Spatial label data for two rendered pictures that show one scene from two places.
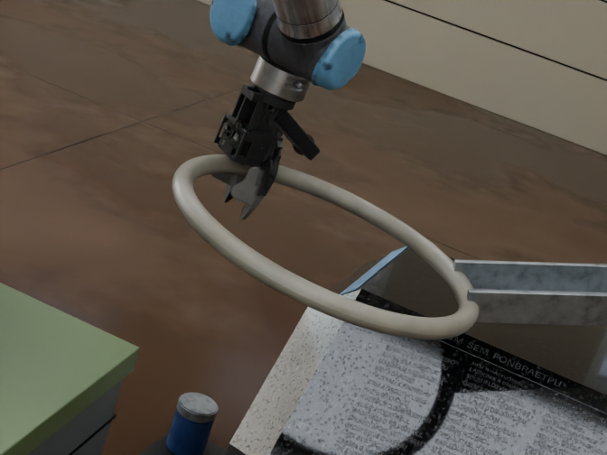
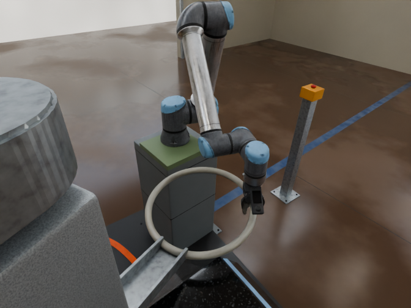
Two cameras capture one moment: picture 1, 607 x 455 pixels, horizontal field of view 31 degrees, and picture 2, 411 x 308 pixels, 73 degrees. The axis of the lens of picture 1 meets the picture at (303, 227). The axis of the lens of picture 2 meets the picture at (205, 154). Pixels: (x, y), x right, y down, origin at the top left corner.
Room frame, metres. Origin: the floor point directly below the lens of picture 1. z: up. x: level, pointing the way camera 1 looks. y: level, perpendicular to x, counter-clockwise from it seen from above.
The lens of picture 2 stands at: (2.01, -0.72, 1.85)
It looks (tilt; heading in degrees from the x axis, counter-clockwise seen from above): 36 degrees down; 126
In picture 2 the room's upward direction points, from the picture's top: 2 degrees clockwise
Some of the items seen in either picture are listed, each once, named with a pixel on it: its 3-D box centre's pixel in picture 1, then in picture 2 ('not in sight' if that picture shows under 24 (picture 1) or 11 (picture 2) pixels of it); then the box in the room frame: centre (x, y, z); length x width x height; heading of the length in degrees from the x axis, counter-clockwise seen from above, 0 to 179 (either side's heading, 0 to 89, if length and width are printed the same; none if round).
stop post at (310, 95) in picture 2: not in sight; (297, 147); (1.50, 1.31, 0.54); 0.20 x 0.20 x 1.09; 72
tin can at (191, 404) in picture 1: (191, 424); not in sight; (2.32, 0.11, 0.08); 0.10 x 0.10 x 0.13
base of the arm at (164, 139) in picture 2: not in sight; (174, 132); (0.97, 0.38, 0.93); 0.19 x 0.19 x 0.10
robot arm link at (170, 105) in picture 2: not in sight; (175, 112); (0.97, 0.39, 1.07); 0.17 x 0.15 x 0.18; 55
